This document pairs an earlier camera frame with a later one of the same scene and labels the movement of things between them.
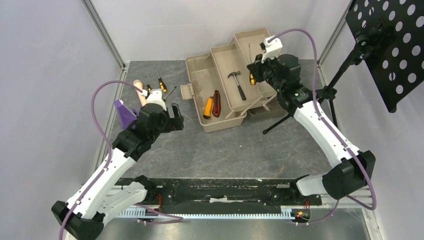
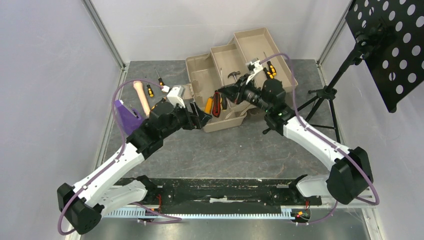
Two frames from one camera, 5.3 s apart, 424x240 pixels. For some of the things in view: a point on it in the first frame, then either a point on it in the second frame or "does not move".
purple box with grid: (126, 116) does not move
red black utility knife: (216, 106) does not move
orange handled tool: (208, 107) does not move
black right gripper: (255, 71) -> (239, 93)
